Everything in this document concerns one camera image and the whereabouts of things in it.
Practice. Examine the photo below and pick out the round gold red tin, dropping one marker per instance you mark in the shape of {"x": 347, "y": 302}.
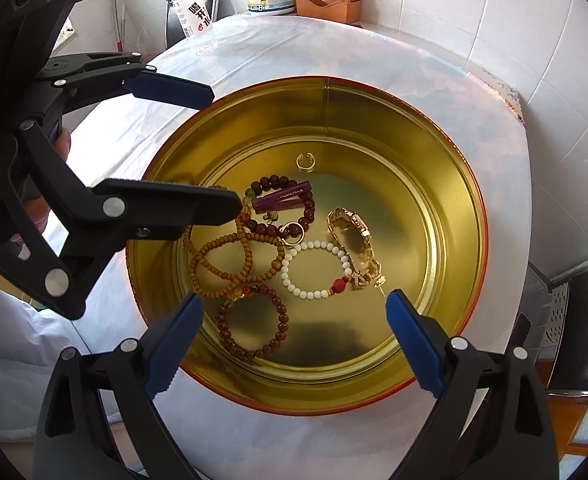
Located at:
{"x": 307, "y": 343}

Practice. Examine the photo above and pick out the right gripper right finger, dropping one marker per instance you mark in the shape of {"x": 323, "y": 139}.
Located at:
{"x": 490, "y": 419}

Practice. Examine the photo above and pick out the red handled mop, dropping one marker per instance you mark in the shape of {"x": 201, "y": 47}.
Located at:
{"x": 118, "y": 12}

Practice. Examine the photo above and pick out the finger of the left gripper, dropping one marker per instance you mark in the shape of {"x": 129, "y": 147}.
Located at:
{"x": 162, "y": 210}
{"x": 170, "y": 90}

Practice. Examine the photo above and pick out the gold wristwatch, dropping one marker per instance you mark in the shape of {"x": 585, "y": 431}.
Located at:
{"x": 350, "y": 233}

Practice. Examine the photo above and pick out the black chair right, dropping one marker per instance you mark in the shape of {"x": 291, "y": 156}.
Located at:
{"x": 567, "y": 374}

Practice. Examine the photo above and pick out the clear plastic water bottle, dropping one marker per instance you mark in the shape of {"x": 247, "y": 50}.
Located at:
{"x": 193, "y": 17}

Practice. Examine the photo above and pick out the wooden glass panel door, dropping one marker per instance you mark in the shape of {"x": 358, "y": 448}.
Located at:
{"x": 570, "y": 423}

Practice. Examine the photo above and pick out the silver hoop earring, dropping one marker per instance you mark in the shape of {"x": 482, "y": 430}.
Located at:
{"x": 292, "y": 233}

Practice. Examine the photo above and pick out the long brown wooden bead strand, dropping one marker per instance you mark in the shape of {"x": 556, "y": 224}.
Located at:
{"x": 250, "y": 253}

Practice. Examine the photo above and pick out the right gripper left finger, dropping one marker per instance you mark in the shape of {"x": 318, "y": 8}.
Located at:
{"x": 74, "y": 440}

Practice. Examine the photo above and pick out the pale patterned tablecloth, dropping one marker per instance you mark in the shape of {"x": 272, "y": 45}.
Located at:
{"x": 121, "y": 136}

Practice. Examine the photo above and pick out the purple hair clip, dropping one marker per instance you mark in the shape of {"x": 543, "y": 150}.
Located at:
{"x": 289, "y": 198}

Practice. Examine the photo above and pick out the grey perforated storage rack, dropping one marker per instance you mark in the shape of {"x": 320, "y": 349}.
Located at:
{"x": 545, "y": 336}

